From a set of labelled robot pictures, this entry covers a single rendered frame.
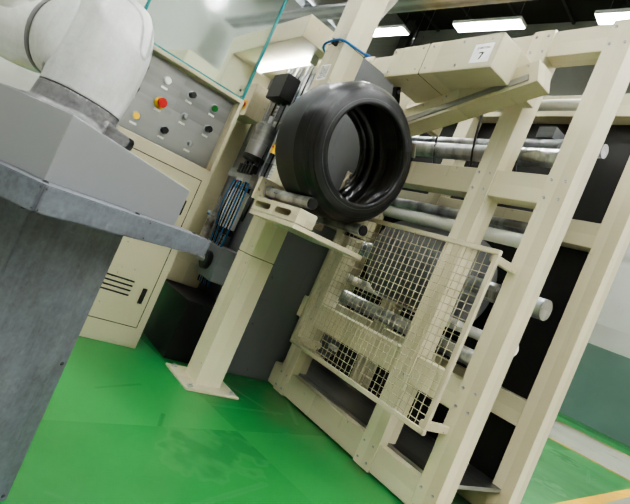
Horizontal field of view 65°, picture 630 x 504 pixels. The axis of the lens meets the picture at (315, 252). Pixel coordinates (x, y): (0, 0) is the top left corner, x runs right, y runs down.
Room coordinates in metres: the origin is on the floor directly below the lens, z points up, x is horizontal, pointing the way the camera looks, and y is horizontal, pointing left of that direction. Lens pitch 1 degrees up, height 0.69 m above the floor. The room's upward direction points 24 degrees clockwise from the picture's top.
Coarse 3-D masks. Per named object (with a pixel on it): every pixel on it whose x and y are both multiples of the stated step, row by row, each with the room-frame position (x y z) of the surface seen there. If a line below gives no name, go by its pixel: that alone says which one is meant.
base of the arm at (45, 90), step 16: (48, 80) 0.88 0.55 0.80; (32, 96) 0.87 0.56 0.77; (48, 96) 0.87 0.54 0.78; (64, 96) 0.87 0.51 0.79; (80, 96) 0.88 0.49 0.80; (80, 112) 0.89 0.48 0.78; (96, 112) 0.90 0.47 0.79; (96, 128) 0.90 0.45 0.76; (112, 128) 0.93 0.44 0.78; (128, 144) 0.95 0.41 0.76
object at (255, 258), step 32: (352, 0) 2.26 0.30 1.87; (384, 0) 2.25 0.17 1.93; (352, 32) 2.20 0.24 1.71; (320, 64) 2.28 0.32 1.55; (352, 64) 2.24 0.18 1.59; (256, 224) 2.24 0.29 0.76; (256, 256) 2.20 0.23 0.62; (224, 288) 2.27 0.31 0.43; (256, 288) 2.24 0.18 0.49; (224, 320) 2.19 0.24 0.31; (224, 352) 2.23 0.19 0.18
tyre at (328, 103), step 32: (320, 96) 1.84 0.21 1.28; (352, 96) 1.84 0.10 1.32; (384, 96) 1.92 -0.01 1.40; (288, 128) 1.90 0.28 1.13; (320, 128) 1.80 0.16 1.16; (384, 128) 2.18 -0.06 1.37; (288, 160) 1.90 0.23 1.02; (320, 160) 1.82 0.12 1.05; (384, 160) 2.24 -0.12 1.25; (320, 192) 1.87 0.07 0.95; (352, 192) 2.27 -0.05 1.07; (384, 192) 2.06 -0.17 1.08
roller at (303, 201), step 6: (270, 192) 2.08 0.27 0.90; (276, 192) 2.04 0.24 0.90; (282, 192) 2.01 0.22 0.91; (288, 192) 1.99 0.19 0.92; (276, 198) 2.05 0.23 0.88; (282, 198) 2.00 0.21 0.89; (288, 198) 1.96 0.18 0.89; (294, 198) 1.93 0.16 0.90; (300, 198) 1.89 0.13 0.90; (306, 198) 1.87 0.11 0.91; (312, 198) 1.85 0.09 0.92; (294, 204) 1.94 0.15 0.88; (300, 204) 1.89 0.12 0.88; (306, 204) 1.86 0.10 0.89; (312, 204) 1.85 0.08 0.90
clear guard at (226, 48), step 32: (160, 0) 2.06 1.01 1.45; (192, 0) 2.13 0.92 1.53; (224, 0) 2.20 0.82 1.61; (256, 0) 2.28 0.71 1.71; (160, 32) 2.09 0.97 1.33; (192, 32) 2.16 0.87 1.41; (224, 32) 2.23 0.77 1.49; (256, 32) 2.31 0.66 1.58; (192, 64) 2.19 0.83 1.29; (224, 64) 2.27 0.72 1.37; (256, 64) 2.35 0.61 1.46
